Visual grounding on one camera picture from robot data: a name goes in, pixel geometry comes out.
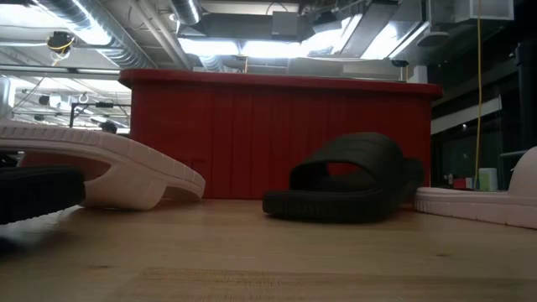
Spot black metal rig frame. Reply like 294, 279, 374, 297
69, 102, 132, 135

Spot grey rectangular air duct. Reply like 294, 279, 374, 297
339, 0, 433, 60

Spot black pillar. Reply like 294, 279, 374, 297
514, 37, 537, 152

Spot black yellow cable reel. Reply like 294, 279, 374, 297
45, 31, 76, 55

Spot yellow cable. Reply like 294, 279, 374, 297
472, 0, 484, 190

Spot silver spiral air duct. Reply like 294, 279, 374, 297
169, 0, 203, 26
35, 0, 159, 70

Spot pink slide sandal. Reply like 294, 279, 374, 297
0, 120, 206, 211
414, 145, 537, 231

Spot pale green box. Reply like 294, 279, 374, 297
477, 167, 498, 192

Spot black slide sandal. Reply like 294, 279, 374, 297
0, 165, 87, 226
262, 132, 425, 224

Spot red plastic bin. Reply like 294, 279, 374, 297
118, 68, 444, 200

